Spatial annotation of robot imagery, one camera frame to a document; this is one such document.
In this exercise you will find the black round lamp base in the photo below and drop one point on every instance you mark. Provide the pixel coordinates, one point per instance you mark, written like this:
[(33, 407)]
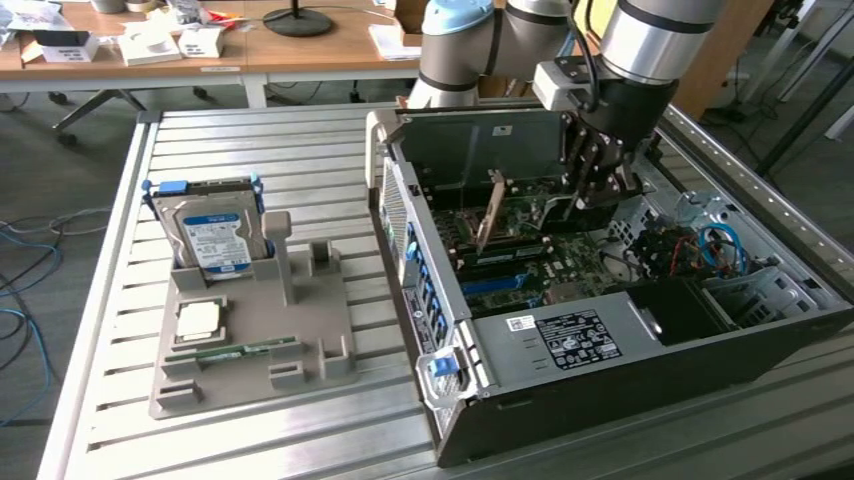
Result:
[(296, 24)]

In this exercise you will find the silver CPU chip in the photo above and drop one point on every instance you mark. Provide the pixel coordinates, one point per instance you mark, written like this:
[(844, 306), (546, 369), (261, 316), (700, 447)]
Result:
[(199, 322)]

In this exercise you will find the white box with black lid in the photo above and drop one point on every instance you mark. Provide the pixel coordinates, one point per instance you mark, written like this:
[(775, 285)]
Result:
[(69, 47)]

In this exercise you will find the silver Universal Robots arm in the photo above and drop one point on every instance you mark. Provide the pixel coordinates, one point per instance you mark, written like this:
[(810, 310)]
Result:
[(654, 35)]

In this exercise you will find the wooden desk with white frame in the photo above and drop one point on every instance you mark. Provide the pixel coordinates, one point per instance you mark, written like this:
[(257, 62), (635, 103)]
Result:
[(100, 70), (320, 55)]

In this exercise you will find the grey printed parts rack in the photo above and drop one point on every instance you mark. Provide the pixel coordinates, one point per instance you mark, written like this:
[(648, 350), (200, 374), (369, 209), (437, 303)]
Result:
[(267, 315)]

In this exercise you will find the grey power supply unit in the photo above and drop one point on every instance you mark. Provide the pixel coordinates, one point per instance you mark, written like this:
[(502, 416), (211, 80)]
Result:
[(520, 345)]

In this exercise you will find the stack of white papers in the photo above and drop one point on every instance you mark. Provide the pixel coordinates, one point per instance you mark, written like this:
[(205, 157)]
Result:
[(393, 42)]

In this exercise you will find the green motherboard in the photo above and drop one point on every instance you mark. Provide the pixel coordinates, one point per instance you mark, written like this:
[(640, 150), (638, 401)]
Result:
[(567, 260)]

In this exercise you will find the hard disk in blue caddy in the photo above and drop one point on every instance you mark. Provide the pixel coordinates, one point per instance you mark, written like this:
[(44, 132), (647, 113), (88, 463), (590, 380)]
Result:
[(209, 235)]

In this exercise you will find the green RAM stick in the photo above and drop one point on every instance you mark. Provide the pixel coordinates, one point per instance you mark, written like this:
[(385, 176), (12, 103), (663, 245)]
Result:
[(233, 351)]

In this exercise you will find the small white labelled box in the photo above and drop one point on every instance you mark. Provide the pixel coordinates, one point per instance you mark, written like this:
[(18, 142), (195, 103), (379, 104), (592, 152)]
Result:
[(200, 44)]

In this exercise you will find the black open PC case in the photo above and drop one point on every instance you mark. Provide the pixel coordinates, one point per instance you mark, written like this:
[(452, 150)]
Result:
[(600, 410)]

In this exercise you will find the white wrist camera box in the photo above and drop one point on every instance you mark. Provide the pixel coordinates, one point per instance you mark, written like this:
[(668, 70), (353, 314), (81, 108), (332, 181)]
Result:
[(556, 85)]

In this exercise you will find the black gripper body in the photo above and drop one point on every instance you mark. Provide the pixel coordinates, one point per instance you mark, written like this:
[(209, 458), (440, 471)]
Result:
[(623, 115)]

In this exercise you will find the blue case latch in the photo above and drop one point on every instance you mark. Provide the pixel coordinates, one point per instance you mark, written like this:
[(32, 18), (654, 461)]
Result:
[(443, 366)]

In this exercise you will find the blue expansion slot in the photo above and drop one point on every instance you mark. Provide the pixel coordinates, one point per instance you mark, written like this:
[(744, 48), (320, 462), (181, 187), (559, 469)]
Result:
[(492, 286)]

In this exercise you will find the white box with tape roll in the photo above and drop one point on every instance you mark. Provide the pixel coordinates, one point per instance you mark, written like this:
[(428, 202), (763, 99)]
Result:
[(149, 47)]

